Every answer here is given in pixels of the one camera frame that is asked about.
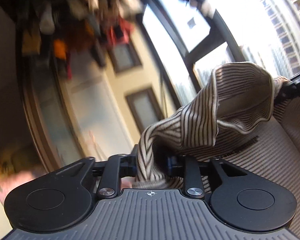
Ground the black window frame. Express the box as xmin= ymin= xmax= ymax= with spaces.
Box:
xmin=130 ymin=0 xmax=243 ymax=110

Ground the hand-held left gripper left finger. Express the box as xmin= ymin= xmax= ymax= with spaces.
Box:
xmin=56 ymin=144 xmax=137 ymax=197

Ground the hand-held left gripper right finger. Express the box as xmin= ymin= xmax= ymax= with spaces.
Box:
xmin=166 ymin=154 xmax=246 ymax=198

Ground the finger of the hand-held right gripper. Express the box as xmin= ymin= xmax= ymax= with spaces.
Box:
xmin=275 ymin=67 xmax=300 ymax=104

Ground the striped beige knit garment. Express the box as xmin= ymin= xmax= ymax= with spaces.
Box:
xmin=132 ymin=61 xmax=300 ymax=240

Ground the brown framed wall panel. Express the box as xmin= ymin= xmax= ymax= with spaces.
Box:
xmin=125 ymin=87 xmax=166 ymax=136
xmin=107 ymin=42 xmax=142 ymax=73

